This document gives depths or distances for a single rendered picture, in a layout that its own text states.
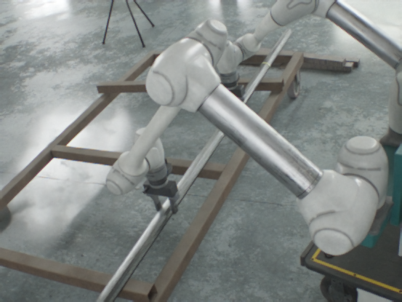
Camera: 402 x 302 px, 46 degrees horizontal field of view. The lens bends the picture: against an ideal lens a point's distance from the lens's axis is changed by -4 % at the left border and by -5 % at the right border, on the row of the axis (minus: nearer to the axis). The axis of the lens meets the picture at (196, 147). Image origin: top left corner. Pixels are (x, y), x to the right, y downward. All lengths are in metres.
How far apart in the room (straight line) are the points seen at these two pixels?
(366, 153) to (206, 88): 0.50
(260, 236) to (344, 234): 1.11
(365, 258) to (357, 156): 0.49
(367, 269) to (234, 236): 0.83
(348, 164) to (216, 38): 0.53
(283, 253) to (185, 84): 1.21
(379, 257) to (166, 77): 1.01
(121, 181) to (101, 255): 0.87
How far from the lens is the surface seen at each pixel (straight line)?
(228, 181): 2.25
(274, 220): 2.45
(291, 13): 2.05
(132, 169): 1.72
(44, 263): 2.06
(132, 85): 3.21
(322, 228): 1.32
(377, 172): 1.48
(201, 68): 1.32
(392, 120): 1.92
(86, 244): 2.62
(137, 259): 1.90
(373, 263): 1.82
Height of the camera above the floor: 1.67
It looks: 33 degrees down
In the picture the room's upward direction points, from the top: 13 degrees counter-clockwise
